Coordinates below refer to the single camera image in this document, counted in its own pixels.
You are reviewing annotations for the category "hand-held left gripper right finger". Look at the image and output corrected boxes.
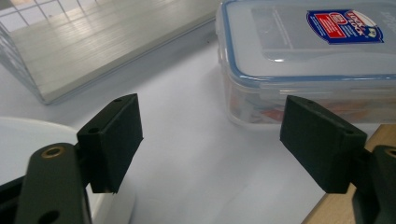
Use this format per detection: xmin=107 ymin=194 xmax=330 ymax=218
xmin=279 ymin=94 xmax=369 ymax=195

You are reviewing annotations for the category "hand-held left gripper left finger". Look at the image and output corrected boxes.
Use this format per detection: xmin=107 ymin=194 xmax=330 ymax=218
xmin=77 ymin=92 xmax=145 ymax=194

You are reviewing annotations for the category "white plastic container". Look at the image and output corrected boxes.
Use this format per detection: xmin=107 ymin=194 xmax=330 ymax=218
xmin=0 ymin=116 xmax=136 ymax=224

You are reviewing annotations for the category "wooden board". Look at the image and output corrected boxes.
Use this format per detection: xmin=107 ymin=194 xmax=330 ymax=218
xmin=301 ymin=123 xmax=396 ymax=224

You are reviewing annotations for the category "clear container with blue-rimmed lid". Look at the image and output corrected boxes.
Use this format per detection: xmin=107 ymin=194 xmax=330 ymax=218
xmin=215 ymin=0 xmax=396 ymax=128

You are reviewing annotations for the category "wire mesh rack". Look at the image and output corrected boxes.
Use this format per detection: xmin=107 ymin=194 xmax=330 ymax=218
xmin=0 ymin=0 xmax=222 ymax=105

